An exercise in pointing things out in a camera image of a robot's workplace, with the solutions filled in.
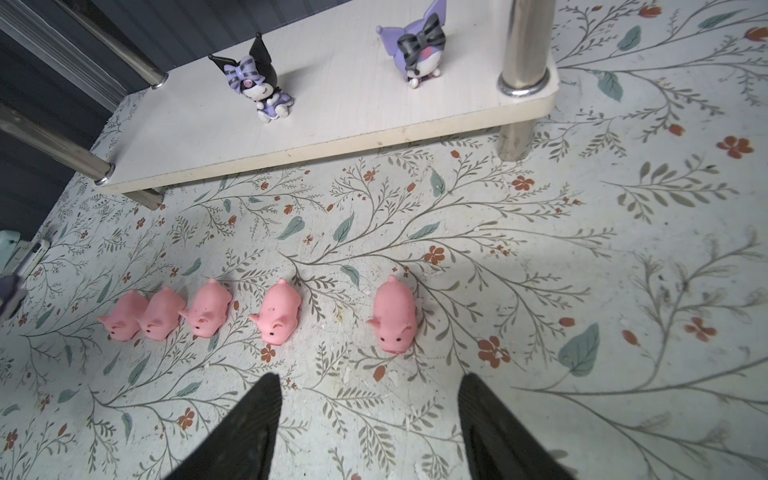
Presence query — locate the pink pig toy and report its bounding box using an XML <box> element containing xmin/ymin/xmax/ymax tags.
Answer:
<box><xmin>138</xmin><ymin>286</ymin><xmax>186</xmax><ymax>341</ymax></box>
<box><xmin>178</xmin><ymin>278</ymin><xmax>233</xmax><ymax>338</ymax></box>
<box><xmin>249</xmin><ymin>279</ymin><xmax>302</xmax><ymax>346</ymax></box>
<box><xmin>368</xmin><ymin>275</ymin><xmax>418</xmax><ymax>354</ymax></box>
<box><xmin>98</xmin><ymin>290</ymin><xmax>149</xmax><ymax>342</ymax></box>

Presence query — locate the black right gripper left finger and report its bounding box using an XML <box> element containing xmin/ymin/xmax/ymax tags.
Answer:
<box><xmin>168</xmin><ymin>373</ymin><xmax>282</xmax><ymax>480</ymax></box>

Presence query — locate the white two-tier shelf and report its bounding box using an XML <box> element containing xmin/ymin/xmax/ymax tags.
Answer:
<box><xmin>1</xmin><ymin>1</ymin><xmax>559</xmax><ymax>209</ymax></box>

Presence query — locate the purple black-bow figure toy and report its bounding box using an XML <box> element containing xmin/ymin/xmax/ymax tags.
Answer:
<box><xmin>376</xmin><ymin>0</ymin><xmax>447</xmax><ymax>89</ymax></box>

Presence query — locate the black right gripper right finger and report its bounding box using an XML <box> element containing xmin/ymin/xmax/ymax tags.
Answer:
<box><xmin>458</xmin><ymin>373</ymin><xmax>573</xmax><ymax>480</ymax></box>

